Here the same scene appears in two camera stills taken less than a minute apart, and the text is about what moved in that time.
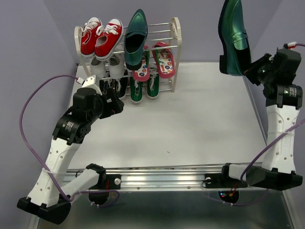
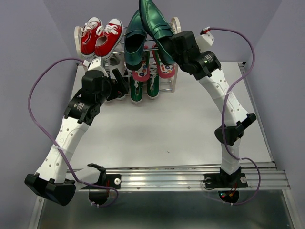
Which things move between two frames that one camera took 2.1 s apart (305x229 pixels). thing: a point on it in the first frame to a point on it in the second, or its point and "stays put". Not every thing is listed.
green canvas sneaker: [153, 86] stays put
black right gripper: [266, 58] to [173, 55]
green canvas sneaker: [136, 90] stays put
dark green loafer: [236, 59] to [158, 29]
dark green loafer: [134, 39] stays put
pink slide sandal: [165, 59] stays put
